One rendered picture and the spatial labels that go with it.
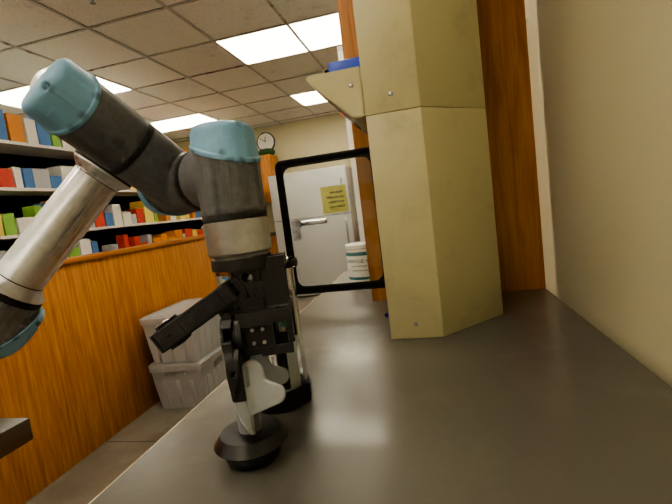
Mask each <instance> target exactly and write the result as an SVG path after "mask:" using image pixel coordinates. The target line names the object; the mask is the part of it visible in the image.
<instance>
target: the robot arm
mask: <svg viewBox="0 0 672 504"><path fill-rule="evenodd" d="M21 108H22V110H23V112H24V113H25V114H26V115H27V116H29V117H30V118H31V119H33V120H34V121H36V122H37V123H38V124H40V125H41V126H42V128H43V129H44V130H45V131H47V132H48V133H50V134H52V135H55V136H57V137H58V138H60V139H62V140H63V141H65V142H66V143H68V144H69V145H71V146H72V147H74V148H75V149H76V150H75V152H74V157H75V162H76V164H75V167H74V168H73V169H72V170H71V172H70V173H69V174H68V176H67V177H66V178H65V179H64V181H63V182H62V183H61V184H60V186H59V187H58V188H57V189H56V191H55V192H54V193H53V194H52V196H51V197H50V198H49V200H48V201H47V202H46V203H45V205H44V206H43V207H42V208H41V210H40V211H39V212H38V213H37V215H36V216H35V217H34V219H33V220H32V221H31V222H30V224H29V225H28V226H27V227H26V229H25V230H24V231H23V232H22V234H21V235H20V236H19V237H18V239H17V240H16V241H15V243H14V244H13V245H12V246H11V248H10V249H9V250H8V251H7V253H6V254H5V255H4V256H3V258H2V259H1V260H0V359H1V358H5V357H8V356H10V355H12V354H14V353H15V352H17V351H18V350H20V349H21V348H22V347H23V346H24V345H25V344H26V343H27V342H28V341H29V340H30V339H31V338H32V336H33V335H34V334H35V333H36V331H37V330H38V326H39V325H40V324H41V323H42V321H43V319H44V316H45V310H44V309H43V308H42V304H43V303H44V301H45V299H44V295H43V292H42V291H43V289H44V287H45V286H46V285H47V283H48V282H49V281H50V280H51V278H52V277H53V276H54V274H55V273H56V272H57V270H58V269H59V268H60V266H61V265H62V264H63V262H64V261H65V260H66V259H67V257H68V256H69V255H70V253H71V252H72V251H73V249H74V248H75V247H76V245H77V244H78V243H79V241H80V240H81V239H82V237H83V236H84V235H85V234H86V232H87V231H88V230H89V228H90V227H91V226H92V224H93V223H94V222H95V220H96V219H97V218H98V216H99V215H100V214H101V213H102V211H103V210H104V209H105V207H106V206H107V205H108V203H109V202H110V201H111V199H112V198H113V197H114V195H115V194H116V193H117V192H118V191H121V190H129V189H130V188H131V187H134V188H135V189H137V194H138V197H139V198H140V200H141V201H142V203H143V204H144V206H145V207H146V208H147V209H149V210H150V211H152V212H153V213H156V214H159V215H164V216H184V215H187V214H190V213H194V212H200V211H201V216H202V221H203V228H204V235H205V241H206V248H207V254H208V256H209V257H210V258H214V259H213V260H211V267H212V272H217V273H219V272H231V277H230V278H229V279H228V280H226V281H225V282H223V283H222V284H220V285H219V286H218V287H217V288H215V289H214V290H213V291H211V292H210V293H209V294H207V295H206V296H205V297H203V298H202V299H200V300H199V301H198V302H196V303H195V304H194V305H192V306H191V307H189V308H188V309H187V310H185V311H184V312H183V313H181V314H179V315H178V316H177V315H176V314H175V315H173V316H172V317H170V318H167V319H165V320H163V321H162V323H161V325H160V326H158V327H157V328H156V329H155V330H156V332H155V333H154V334H153V335H152V336H151V337H150V340H151V341H152V342H153V343H154V344H155V346H156V347H157V348H158V349H159V351H160V352H161V353H165V352H166V351H168V350H169V349H170V348H171V349H172V350H174V349H175V348H176V347H178V346H180V345H182V344H184V343H185V342H186V340H187V339H188V338H189V337H190V336H191V335H192V334H191V333H192V332H194V331H195V330H196V329H198V328H199V327H201V326H202V325H203V324H205V323H206V322H207V321H209V320H210V319H212V318H213V317H214V316H216V315H217V314H219V316H220V317H221V319H220V324H219V328H220V336H221V338H220V340H221V347H222V351H223V353H224V360H225V369H226V376H227V381H228V385H229V389H230V393H231V397H232V401H233V402H234V406H235V409H236V412H237V414H238V417H239V419H240V422H241V423H242V424H243V426H244V427H245V428H246V430H247V431H248V432H249V434H250V435H254V434H256V429H255V422H254V414H256V413H258V412H261V411H263V410H265V409H268V408H270V407H273V406H275V405H277V404H280V403H282V402H283V401H284V399H285V397H286V391H285V388H284V386H283V384H285V383H286V382H287V381H288V379H289V372H288V370H287V369H286V368H284V367H281V366H277V365H274V364H272V363H271V362H270V360H269V355H276V354H283V353H291V352H294V344H293V342H295V335H297V327H296V320H295V313H294V306H293V298H292V296H291V295H289V287H288V280H287V273H286V266H285V264H286V257H285V252H281V253H273V254H271V252H268V251H267V250H270V249H271V247H272V243H271V237H270V230H269V223H268V217H267V210H266V202H265V195H264V188H263V181H262V174H261V167H260V161H261V156H260V155H259V153H258V148H257V143H256V138H255V132H254V130H253V128H252V127H251V126H250V125H249V124H247V123H245V122H242V121H235V120H218V121H210V122H204V123H201V124H198V125H196V126H194V127H193V128H192V129H191V131H190V134H189V137H190V145H189V150H190V151H189V152H185V151H184V150H183V149H182V148H181V147H179V146H178V145H177V144H176V143H174V142H173V141H172V140H171V139H169V138H168V137H167V136H166V135H164V134H163V133H162V132H161V131H159V130H158V129H157V128H156V127H154V126H153V125H152V124H151V123H150V122H148V121H147V120H146V119H144V118H143V117H142V116H141V115H140V114H138V113H137V112H136V111H135V110H133V109H132V108H131V107H130V106H128V105H127V104H126V103H125V102H123V101H122V100H121V99H120V98H118V97H117V96H116V95H115V94H113V93H112V92H111V91H110V90H108V89H107V88H106V87H105V86H104V85H102V84H101V83H100V82H99V80H98V79H97V78H96V77H95V76H94V75H93V74H91V73H89V72H86V71H85V70H83V69H82V68H80V67H79V66H78V65H76V64H75V63H74V62H72V61H71V60H69V59H66V58H60V59H57V60H56V61H55V62H54V63H52V64H51V65H50V66H47V67H44V68H42V69H40V70H39V71H37V72H36V73H35V75H34V76H33V77H32V79H31V82H30V86H29V91H28V92H27V94H26V95H25V97H24V98H23V99H22V102H21ZM262 216H266V217H262ZM254 217H258V218H254ZM246 218H250V219H246ZM237 219H242V220H237ZM229 220H234V221H229ZM222 221H226V222H222ZM214 222H218V223H214ZM206 223H210V224H206ZM246 272H249V273H250V274H251V275H252V279H249V274H247V273H246Z"/></svg>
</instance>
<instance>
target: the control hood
mask: <svg viewBox="0 0 672 504"><path fill-rule="evenodd" d="M306 81H307V83H308V84H309V85H310V86H311V87H312V88H313V89H314V90H316V91H317V92H318V93H319V94H320V95H321V96H322V97H323V98H324V99H325V100H326V101H327V102H328V103H329V102H330V103H331V105H332V104H333V105H334V106H335V107H337V108H338V109H339V110H340V111H342V112H343V113H344V114H346V115H347V116H348V117H350V118H351V119H352V120H353V121H355V122H356V123H357V124H358V125H359V126H360V127H361V128H362V129H363V130H364V131H365V132H366V133H367V134H368V132H367V123H366V114H365V105H364V96H363V88H362V79H361V70H360V68H359V66H357V67H352V68H348V69H343V70H338V71H333V72H328V73H323V74H318V75H313V76H308V77H307V78H306ZM330 103H329V104H330ZM333 105H332V106H333ZM334 106H333V107H334ZM335 107H334V108H335ZM335 109H336V108H335ZM336 110H337V109H336ZM337 111H338V110H337ZM338 112H339V111H338ZM339 113H340V112H339ZM340 114H341V113H340Z"/></svg>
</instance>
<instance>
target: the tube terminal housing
mask: <svg viewBox="0 0 672 504"><path fill-rule="evenodd" d="M352 1H353V10H354V19H355V27H356V36H357V45H358V53H359V62H360V70H361V79H362V88H363V96H364V105H365V114H366V123H367V132H368V140H369V149H370V158H371V166H372V175H373V183H374V192H375V201H376V209H377V218H378V227H379V235H380V244H381V253H382V261H383V270H384V279H385V287H386V296H387V305H388V313H389V322H390V331H391V339H408V338H427V337H444V336H447V335H449V334H452V333H455V332H457V331H460V330H463V329H465V328H468V327H470V326H473V325H476V324H478V323H481V322H484V321H486V320H489V319H491V318H494V317H497V316H499V315H502V314H503V304H502V292H501V281H500V269H499V258H498V246H497V234H496V223H495V211H494V200H493V188H492V176H491V165H490V153H489V142H488V130H487V119H486V109H485V96H484V85H483V73H482V61H481V50H480V38H479V27H478V15H477V4H476V0H352Z"/></svg>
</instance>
